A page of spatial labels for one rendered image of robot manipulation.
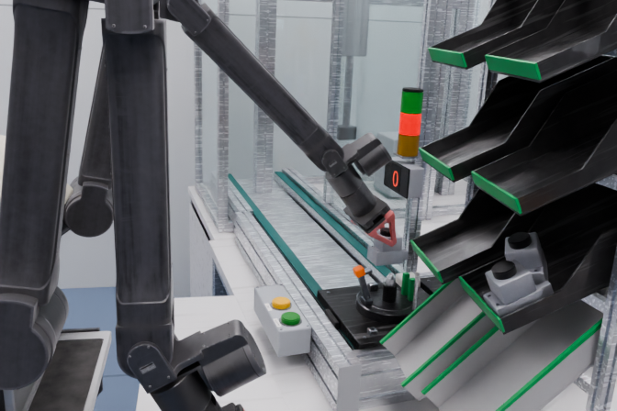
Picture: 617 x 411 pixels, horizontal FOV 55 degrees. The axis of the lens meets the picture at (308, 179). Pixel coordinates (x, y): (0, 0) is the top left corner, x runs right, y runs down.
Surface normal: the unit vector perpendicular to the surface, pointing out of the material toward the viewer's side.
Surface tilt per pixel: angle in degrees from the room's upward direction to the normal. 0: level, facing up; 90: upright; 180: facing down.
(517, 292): 90
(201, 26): 99
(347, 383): 90
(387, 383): 90
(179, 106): 90
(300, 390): 0
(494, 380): 45
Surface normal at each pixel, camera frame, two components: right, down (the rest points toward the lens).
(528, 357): -0.67, -0.68
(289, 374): 0.04, -0.96
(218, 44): 0.28, 0.48
